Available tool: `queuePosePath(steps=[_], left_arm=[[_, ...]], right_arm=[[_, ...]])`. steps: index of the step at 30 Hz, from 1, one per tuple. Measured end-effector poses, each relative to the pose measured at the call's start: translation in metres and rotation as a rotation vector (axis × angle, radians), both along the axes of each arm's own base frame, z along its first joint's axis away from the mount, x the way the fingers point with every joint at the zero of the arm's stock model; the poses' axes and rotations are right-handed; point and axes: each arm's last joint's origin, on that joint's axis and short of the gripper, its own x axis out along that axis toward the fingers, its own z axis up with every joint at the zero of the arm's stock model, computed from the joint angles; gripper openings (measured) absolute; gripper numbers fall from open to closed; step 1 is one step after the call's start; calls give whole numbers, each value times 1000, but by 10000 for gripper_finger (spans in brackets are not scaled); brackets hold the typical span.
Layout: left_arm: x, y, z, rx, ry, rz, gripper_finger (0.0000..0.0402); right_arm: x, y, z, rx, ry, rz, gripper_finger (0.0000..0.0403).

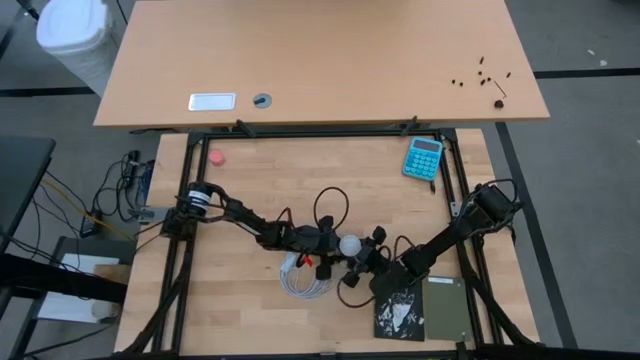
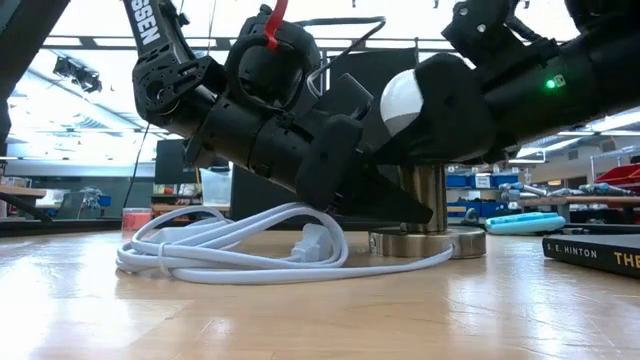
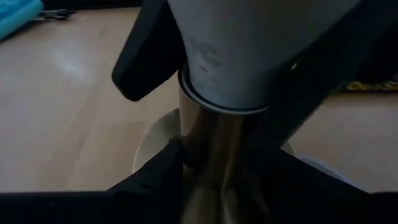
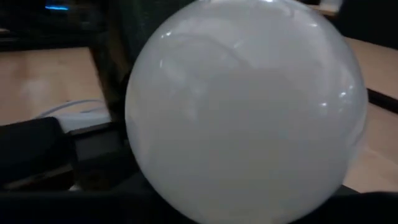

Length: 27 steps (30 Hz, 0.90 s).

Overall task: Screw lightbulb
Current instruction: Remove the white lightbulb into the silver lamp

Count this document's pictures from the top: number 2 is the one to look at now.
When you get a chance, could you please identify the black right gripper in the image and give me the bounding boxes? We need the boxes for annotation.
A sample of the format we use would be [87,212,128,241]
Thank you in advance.
[374,52,536,166]

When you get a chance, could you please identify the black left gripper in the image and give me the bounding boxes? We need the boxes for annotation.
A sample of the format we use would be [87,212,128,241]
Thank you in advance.
[189,97,434,224]

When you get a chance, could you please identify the white lightbulb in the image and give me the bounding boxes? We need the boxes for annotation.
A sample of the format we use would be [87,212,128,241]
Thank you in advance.
[379,68,425,137]

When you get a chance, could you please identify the brass lamp base with socket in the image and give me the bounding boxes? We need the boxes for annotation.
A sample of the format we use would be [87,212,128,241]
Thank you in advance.
[368,164,487,260]

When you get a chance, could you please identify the white power cord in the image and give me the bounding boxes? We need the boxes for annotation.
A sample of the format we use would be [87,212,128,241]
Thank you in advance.
[115,202,455,286]

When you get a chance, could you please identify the blue storage bin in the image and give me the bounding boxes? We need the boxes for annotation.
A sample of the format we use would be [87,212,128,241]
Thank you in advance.
[492,173,521,189]
[446,173,475,189]

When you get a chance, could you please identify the black folding room divider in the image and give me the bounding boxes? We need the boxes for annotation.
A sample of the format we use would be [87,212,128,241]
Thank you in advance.
[229,47,420,225]

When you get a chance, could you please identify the translucent plastic storage bin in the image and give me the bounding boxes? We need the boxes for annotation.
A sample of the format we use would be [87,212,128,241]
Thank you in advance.
[199,167,234,206]

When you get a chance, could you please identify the teal tray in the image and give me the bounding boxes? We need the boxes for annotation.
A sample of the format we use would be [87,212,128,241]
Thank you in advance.
[483,211,567,236]

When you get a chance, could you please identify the wooden workbench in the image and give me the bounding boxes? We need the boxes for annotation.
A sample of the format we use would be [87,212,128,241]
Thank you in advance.
[519,195,640,207]

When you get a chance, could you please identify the red zip tie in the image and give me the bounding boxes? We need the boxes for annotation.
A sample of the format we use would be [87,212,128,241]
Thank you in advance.
[263,0,290,51]

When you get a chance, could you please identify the black computer monitor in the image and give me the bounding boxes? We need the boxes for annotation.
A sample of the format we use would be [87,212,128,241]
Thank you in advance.
[154,138,201,185]

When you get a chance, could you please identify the red storage bin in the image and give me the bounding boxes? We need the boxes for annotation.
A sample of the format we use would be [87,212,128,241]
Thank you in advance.
[594,163,640,189]

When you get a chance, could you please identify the black Outsiders paperback book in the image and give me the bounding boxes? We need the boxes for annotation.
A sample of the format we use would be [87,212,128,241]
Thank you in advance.
[542,233,640,280]

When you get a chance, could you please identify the small pink cup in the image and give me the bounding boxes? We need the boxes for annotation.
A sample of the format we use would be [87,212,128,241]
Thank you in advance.
[122,207,153,232]

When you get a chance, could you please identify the wooden side table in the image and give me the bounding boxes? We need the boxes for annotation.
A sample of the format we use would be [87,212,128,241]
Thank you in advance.
[0,184,56,224]

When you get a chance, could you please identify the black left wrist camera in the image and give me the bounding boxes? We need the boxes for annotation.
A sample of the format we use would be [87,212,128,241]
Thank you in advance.
[312,73,374,131]

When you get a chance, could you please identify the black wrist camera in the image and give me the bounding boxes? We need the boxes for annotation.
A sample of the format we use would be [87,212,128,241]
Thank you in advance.
[312,73,374,131]
[442,0,561,69]

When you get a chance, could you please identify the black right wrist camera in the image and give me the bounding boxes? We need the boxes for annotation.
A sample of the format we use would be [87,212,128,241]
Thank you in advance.
[442,0,561,69]

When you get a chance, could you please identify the thin left wrist camera cable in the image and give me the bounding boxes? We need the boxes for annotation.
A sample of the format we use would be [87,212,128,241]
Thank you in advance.
[294,16,387,99]

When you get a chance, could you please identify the black hanging cable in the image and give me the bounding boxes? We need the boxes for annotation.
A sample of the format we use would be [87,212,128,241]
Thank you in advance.
[122,124,151,209]

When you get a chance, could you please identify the black ceiling-mounted camera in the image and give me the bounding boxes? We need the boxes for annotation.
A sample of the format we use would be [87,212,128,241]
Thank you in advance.
[52,55,104,94]

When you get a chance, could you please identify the black overhead frame beam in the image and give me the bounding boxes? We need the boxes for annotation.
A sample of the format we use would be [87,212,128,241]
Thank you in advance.
[42,34,451,52]

